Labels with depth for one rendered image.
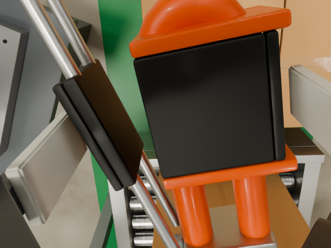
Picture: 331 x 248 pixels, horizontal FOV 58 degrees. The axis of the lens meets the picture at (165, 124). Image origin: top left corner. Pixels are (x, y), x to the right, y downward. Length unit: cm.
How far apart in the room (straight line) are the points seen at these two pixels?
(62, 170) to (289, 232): 74
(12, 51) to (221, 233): 63
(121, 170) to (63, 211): 184
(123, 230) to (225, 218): 95
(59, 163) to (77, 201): 176
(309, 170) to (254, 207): 89
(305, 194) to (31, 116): 89
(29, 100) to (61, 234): 143
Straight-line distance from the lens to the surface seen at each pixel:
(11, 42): 75
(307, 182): 111
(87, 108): 16
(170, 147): 16
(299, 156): 103
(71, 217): 202
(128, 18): 146
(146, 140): 108
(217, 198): 91
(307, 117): 17
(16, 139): 88
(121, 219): 114
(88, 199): 189
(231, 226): 23
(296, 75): 17
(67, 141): 18
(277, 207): 93
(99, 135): 16
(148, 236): 127
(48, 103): 80
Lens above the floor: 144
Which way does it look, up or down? 66 degrees down
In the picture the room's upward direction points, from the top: 176 degrees counter-clockwise
